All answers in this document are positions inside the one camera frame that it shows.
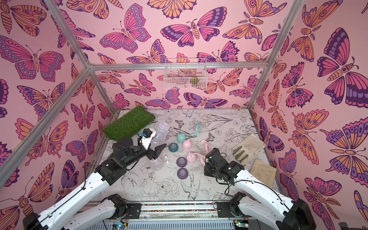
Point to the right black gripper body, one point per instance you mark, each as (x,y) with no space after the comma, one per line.
(212,156)

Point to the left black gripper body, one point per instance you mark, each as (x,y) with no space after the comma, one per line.
(139,153)

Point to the clear baby bottle body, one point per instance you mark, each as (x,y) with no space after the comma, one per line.
(161,129)

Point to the purple nipple collar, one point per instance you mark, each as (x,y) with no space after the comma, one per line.
(182,173)
(181,162)

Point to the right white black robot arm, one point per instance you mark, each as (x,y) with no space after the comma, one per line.
(256,199)

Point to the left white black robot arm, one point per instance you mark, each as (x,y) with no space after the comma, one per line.
(106,174)

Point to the dark teal nipple collar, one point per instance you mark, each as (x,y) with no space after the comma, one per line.
(173,147)

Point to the pink bottle cap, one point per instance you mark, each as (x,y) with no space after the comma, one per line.
(191,157)
(187,145)

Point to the teal bottle cap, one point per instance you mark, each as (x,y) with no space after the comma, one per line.
(181,138)

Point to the beige work glove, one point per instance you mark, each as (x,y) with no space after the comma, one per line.
(248,149)

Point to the green artificial grass mat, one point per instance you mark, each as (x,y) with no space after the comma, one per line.
(130,124)

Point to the tan wooden board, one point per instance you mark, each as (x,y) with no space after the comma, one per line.
(264,172)

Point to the green object in basket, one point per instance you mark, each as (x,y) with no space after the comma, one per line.
(194,81)

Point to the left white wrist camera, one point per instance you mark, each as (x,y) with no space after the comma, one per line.
(146,137)

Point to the white wire basket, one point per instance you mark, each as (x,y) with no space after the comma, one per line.
(178,72)

